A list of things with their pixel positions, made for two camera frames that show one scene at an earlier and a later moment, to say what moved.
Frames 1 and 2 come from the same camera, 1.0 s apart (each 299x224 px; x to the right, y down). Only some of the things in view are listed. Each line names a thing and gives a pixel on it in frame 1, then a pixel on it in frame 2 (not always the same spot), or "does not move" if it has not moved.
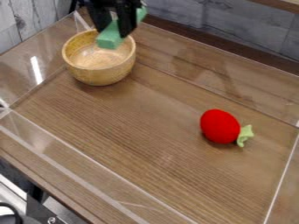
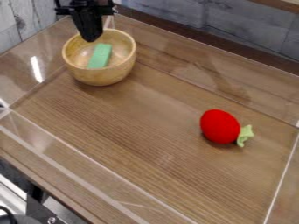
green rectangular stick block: [109, 37] → [100, 56]
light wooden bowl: [97, 66] does not move
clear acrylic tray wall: [156, 126] does not move
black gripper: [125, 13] → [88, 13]
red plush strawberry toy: [220, 128] does not move
